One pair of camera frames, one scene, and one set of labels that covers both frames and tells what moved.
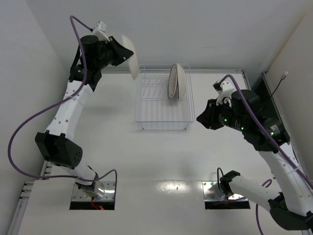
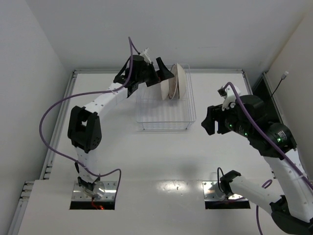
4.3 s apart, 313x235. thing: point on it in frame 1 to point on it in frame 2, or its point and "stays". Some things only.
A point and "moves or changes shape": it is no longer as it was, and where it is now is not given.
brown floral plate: x=132 y=61 moves or changes shape
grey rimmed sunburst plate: x=172 y=82 stays
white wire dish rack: x=154 y=110 stays
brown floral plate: x=182 y=82 stays
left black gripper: x=115 y=51 to x=154 y=74
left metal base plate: x=106 y=188 stays
